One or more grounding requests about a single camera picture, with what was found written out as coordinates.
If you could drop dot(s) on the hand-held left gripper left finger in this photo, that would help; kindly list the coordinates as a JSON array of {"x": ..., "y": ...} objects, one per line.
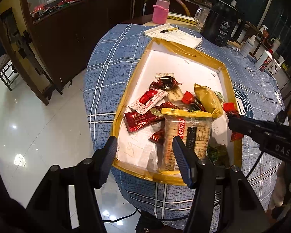
[{"x": 109, "y": 160}]

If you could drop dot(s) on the wooden chair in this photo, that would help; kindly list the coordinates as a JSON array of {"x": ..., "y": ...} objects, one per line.
[{"x": 177, "y": 3}]

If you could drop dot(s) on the dark red chocolate bar packet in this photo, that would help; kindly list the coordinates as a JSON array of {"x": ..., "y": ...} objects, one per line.
[{"x": 141, "y": 120}]

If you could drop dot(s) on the white plastic cup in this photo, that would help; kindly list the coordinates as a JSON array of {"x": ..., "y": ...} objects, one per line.
[{"x": 276, "y": 45}]

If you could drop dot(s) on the red and white snack packet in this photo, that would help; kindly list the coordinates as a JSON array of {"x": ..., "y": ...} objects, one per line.
[{"x": 148, "y": 99}]

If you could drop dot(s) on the black and yellow pen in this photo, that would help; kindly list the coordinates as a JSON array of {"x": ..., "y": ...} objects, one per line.
[{"x": 168, "y": 29}]

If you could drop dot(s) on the bottle with pink knitted sleeve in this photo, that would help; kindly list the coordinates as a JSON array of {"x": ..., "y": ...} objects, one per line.
[{"x": 161, "y": 9}]

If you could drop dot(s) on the black electric kettle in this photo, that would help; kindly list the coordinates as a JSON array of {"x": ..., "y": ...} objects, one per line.
[{"x": 222, "y": 26}]

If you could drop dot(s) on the red and black snack packet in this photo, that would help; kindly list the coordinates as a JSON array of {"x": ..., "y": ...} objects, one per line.
[{"x": 231, "y": 110}]

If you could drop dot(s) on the blue plaid tablecloth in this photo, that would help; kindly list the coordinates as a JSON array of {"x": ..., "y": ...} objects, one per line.
[{"x": 106, "y": 77}]

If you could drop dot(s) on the clear cracker packet yellow ends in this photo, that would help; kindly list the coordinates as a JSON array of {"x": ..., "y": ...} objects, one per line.
[{"x": 184, "y": 136}]

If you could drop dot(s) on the white biscuit packet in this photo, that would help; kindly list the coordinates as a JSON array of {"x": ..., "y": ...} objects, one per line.
[{"x": 174, "y": 94}]

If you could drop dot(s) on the small red candy packet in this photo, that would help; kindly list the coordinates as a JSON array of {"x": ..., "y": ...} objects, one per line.
[
  {"x": 190, "y": 100},
  {"x": 157, "y": 136}
]

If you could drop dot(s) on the green leafy snack packet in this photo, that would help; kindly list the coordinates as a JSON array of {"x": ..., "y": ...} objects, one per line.
[{"x": 215, "y": 153}]

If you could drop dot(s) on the white spray bottle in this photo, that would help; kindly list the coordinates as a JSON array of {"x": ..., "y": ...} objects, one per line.
[{"x": 247, "y": 46}]

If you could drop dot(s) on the spray bottle with trigger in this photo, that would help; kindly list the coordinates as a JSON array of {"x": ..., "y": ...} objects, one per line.
[{"x": 263, "y": 29}]

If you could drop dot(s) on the wooden stool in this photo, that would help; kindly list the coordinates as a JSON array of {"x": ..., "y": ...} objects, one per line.
[{"x": 4, "y": 70}]

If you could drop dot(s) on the white cardboard tray yellow tape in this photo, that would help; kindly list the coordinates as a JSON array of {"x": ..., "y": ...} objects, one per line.
[{"x": 169, "y": 63}]

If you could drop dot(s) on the yellow ruler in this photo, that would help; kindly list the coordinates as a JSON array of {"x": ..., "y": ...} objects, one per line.
[{"x": 181, "y": 18}]

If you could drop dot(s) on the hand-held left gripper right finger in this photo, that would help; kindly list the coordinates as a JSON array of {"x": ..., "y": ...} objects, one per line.
[{"x": 181, "y": 160}]

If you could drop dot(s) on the dark brown candy packet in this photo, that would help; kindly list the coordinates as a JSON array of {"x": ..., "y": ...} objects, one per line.
[{"x": 165, "y": 82}]

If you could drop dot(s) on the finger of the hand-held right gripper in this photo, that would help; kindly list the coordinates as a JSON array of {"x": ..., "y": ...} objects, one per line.
[{"x": 245, "y": 126}]

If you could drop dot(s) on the white notebook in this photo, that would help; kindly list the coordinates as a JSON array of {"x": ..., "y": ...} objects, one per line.
[{"x": 175, "y": 36}]

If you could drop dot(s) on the person's right hand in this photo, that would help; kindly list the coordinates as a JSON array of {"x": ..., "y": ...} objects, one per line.
[{"x": 278, "y": 189}]

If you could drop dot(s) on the dark wooden cabinet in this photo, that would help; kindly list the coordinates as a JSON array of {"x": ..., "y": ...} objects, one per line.
[{"x": 75, "y": 29}]

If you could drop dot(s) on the clear glass mug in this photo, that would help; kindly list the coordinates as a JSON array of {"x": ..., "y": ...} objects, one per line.
[{"x": 200, "y": 17}]

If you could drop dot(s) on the green and gold snack packet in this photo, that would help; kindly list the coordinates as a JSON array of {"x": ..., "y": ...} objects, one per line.
[{"x": 219, "y": 96}]

